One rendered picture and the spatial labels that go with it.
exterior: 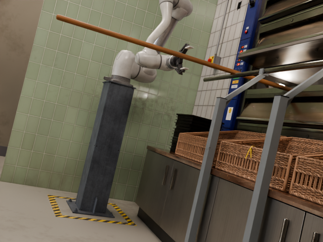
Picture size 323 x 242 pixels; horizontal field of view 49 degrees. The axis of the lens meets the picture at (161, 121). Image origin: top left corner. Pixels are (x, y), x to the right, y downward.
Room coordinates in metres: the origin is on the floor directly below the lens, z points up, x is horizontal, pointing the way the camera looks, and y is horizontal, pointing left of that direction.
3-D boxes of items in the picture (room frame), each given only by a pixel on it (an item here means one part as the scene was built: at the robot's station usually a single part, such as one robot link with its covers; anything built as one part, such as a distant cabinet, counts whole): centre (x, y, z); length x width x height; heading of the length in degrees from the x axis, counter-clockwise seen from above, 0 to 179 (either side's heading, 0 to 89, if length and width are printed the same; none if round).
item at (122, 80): (2.77, 0.41, 1.03); 0.22 x 0.18 x 0.06; 113
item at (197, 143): (2.33, -0.46, 0.72); 0.56 x 0.49 x 0.28; 19
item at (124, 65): (2.79, 0.38, 1.17); 0.18 x 0.16 x 0.22; 134
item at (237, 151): (1.76, -0.66, 0.72); 0.56 x 0.49 x 0.28; 21
